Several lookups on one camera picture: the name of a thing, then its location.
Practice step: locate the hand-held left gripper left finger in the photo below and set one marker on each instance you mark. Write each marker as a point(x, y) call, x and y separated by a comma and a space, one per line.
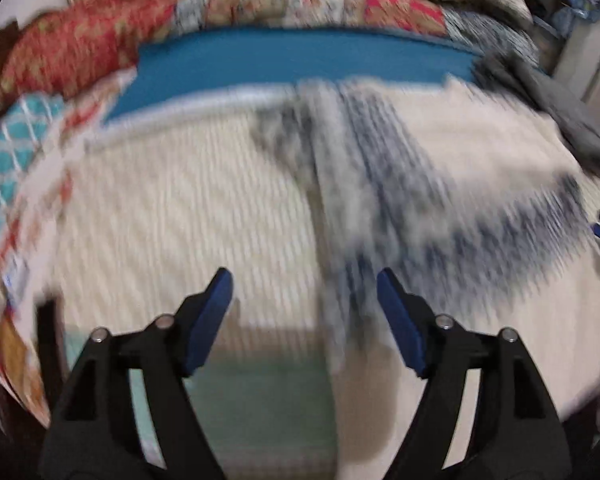
point(210, 320)

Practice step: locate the teal lattice pillow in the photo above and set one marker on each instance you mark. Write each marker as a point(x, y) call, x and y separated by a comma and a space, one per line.
point(10, 150)

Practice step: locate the chevron patterned bedspread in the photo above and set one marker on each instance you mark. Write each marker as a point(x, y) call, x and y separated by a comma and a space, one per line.
point(180, 200)

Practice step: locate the grey padded jacket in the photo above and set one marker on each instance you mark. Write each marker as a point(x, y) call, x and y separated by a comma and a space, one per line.
point(570, 115)

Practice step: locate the floral print bed sheet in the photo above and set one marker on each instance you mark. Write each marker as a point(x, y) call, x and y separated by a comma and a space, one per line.
point(55, 185)

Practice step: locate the white black-spotted fleece garment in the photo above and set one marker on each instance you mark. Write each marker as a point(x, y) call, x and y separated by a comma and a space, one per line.
point(380, 170)

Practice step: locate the red floral patchwork quilt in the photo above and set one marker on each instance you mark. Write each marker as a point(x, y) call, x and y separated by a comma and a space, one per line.
point(80, 45)

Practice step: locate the white appliance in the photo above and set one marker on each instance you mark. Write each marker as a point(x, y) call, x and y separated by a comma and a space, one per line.
point(585, 60)

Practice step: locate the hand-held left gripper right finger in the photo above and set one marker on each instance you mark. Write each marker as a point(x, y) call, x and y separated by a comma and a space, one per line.
point(400, 320)

